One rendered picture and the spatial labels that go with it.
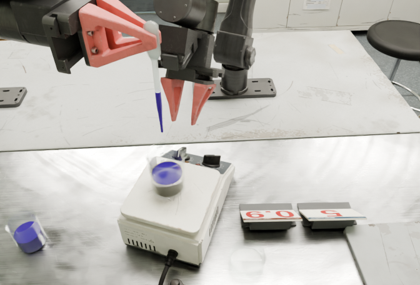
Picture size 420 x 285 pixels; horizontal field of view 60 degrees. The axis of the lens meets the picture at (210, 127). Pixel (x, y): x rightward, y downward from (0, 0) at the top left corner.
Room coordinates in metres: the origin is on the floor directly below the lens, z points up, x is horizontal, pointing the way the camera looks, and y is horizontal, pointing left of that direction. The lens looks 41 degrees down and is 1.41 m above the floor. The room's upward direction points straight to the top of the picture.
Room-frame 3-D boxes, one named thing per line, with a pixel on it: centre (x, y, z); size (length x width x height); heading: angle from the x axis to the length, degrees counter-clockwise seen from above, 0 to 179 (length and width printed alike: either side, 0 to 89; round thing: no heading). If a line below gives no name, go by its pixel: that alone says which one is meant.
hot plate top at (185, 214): (0.35, 0.06, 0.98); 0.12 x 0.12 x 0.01; 73
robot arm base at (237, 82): (0.73, -0.06, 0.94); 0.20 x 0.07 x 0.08; 94
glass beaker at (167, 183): (0.35, 0.06, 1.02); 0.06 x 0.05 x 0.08; 89
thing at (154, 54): (0.36, 0.06, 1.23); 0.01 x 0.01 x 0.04; 72
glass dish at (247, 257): (0.28, -0.06, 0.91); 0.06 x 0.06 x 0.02
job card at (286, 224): (0.36, -0.10, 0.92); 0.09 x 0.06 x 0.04; 91
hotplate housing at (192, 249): (0.37, 0.05, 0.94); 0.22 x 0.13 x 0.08; 163
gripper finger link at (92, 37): (0.38, 0.10, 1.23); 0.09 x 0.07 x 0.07; 72
